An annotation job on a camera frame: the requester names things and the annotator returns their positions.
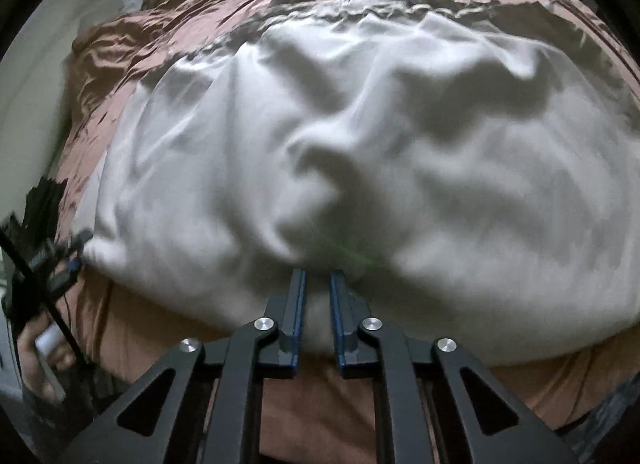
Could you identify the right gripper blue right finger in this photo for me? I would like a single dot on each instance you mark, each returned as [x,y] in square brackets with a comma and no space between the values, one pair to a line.
[434,402]

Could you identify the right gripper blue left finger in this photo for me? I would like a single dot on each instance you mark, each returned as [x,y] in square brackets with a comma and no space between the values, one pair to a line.
[201,402]

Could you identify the beige zip jacket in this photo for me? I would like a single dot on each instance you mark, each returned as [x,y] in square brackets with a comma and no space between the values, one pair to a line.
[473,169]

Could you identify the person's left hand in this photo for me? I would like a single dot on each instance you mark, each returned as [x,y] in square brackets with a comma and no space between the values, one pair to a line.
[44,355]

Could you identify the black folded garment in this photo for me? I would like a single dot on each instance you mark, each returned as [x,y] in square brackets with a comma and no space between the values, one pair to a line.
[41,209]

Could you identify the brown bed sheet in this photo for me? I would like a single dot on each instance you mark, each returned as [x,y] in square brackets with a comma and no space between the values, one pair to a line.
[317,418]

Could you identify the white padded headboard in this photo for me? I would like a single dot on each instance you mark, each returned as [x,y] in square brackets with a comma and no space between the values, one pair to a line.
[35,105]

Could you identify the light blue pillow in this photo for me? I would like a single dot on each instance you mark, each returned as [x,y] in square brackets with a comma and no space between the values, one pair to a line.
[105,10]

